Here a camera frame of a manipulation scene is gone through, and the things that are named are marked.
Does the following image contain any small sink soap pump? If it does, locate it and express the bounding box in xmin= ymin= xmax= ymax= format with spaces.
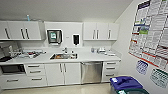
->
xmin=70 ymin=49 xmax=75 ymax=56

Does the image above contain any stainless steel sink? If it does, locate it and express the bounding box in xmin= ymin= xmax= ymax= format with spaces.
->
xmin=49 ymin=53 xmax=78 ymax=61

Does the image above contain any black coffee maker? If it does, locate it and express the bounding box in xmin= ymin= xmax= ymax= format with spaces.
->
xmin=0 ymin=44 xmax=14 ymax=63

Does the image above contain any large printed wall poster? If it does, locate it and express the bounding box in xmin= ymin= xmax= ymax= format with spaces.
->
xmin=128 ymin=0 xmax=168 ymax=73

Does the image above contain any stainless steel dishwasher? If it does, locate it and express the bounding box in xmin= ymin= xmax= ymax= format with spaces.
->
xmin=80 ymin=61 xmax=104 ymax=85

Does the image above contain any chrome sink faucet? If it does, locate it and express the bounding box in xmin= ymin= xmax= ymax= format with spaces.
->
xmin=61 ymin=47 xmax=69 ymax=55

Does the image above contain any white upper cabinet wide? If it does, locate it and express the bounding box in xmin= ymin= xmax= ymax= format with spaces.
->
xmin=82 ymin=21 xmax=120 ymax=42

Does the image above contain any grey paper towel dispenser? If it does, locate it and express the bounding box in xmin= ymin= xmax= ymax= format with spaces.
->
xmin=46 ymin=28 xmax=64 ymax=46

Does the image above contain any white lower double-door cabinet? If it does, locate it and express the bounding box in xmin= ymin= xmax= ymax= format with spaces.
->
xmin=44 ymin=62 xmax=82 ymax=87

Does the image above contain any white wide drawer stack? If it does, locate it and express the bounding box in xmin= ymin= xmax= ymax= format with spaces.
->
xmin=0 ymin=63 xmax=48 ymax=90

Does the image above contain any blue recycling bin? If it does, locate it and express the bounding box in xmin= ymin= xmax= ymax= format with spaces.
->
xmin=109 ymin=75 xmax=144 ymax=94

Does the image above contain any white bottle blue label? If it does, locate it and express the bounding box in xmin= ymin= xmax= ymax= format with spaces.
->
xmin=90 ymin=47 xmax=96 ymax=54

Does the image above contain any rounded green wall poster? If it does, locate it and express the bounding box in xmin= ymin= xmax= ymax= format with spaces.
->
xmin=149 ymin=67 xmax=168 ymax=90

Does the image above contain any wire dish rack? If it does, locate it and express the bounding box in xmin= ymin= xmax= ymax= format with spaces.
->
xmin=18 ymin=49 xmax=48 ymax=59

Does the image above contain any round blue wall poster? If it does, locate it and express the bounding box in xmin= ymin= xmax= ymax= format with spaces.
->
xmin=135 ymin=59 xmax=150 ymax=76

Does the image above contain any built-in black microwave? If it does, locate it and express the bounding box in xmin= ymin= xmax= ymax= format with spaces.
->
xmin=0 ymin=63 xmax=27 ymax=76

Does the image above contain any black wall soap dispenser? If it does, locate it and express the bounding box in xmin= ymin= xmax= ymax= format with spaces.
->
xmin=72 ymin=33 xmax=81 ymax=46

